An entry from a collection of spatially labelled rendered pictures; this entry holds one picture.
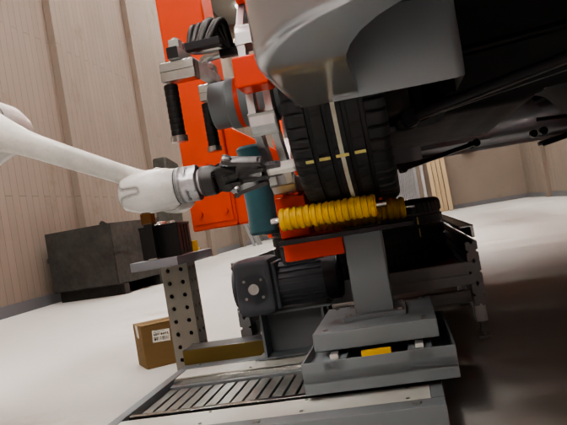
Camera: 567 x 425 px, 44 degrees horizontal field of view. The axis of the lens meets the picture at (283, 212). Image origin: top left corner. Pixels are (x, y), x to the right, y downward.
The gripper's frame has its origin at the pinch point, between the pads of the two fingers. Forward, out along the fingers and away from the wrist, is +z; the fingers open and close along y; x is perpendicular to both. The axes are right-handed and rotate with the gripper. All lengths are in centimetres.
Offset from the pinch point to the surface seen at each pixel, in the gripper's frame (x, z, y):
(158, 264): 26, -56, -55
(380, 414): -53, 15, -27
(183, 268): 38, -54, -72
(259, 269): 12, -19, -49
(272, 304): 4, -17, -57
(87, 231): 395, -311, -380
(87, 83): 708, -382, -390
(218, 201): 43, -33, -47
